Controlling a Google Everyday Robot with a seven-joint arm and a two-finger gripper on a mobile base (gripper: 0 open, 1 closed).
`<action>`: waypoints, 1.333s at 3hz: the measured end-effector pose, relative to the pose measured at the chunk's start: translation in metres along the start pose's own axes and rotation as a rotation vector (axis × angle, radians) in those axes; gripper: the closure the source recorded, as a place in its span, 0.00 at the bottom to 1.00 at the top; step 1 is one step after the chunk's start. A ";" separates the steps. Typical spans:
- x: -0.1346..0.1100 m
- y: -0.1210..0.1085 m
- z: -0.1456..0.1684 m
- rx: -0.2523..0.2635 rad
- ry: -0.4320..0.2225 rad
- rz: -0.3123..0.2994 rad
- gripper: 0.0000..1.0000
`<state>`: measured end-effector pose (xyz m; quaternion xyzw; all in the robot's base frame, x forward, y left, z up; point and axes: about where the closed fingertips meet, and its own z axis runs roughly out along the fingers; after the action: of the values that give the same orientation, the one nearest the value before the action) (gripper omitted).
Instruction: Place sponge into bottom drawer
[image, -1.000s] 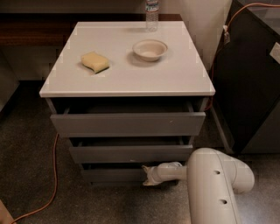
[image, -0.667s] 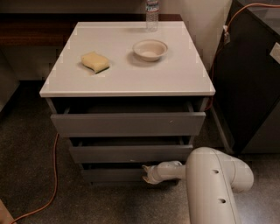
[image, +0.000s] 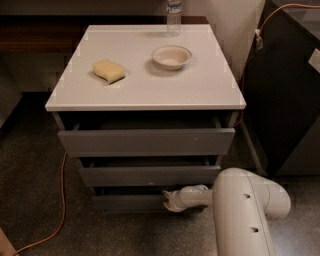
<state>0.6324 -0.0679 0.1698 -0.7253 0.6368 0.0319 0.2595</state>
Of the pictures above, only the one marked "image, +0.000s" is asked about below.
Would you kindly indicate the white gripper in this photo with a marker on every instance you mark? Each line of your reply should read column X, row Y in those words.
column 181, row 199

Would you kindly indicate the grey bottom drawer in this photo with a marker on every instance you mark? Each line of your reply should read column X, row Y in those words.
column 149, row 198

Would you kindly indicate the grey drawer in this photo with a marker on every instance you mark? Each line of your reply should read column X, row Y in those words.
column 147, row 142
column 148, row 171
column 149, row 198

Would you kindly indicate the yellow sponge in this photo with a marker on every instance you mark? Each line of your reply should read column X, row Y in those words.
column 109, row 71

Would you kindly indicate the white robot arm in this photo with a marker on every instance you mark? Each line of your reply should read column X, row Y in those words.
column 243, row 204

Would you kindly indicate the grey middle drawer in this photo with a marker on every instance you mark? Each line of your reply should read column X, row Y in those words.
column 148, row 171

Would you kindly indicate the white grey drawer cabinet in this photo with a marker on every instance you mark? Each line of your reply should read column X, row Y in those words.
column 202, row 94

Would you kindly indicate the grey top drawer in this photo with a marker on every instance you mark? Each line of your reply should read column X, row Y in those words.
column 147, row 142

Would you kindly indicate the white paper bowl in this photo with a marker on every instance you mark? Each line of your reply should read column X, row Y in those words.
column 171, row 57

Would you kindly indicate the dark cabinet on right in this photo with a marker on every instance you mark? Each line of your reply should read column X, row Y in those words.
column 281, row 86

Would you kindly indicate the clear plastic water bottle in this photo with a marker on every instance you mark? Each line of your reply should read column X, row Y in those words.
column 173, row 13

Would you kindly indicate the dark wooden bench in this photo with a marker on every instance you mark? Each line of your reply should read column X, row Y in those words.
column 57, row 34

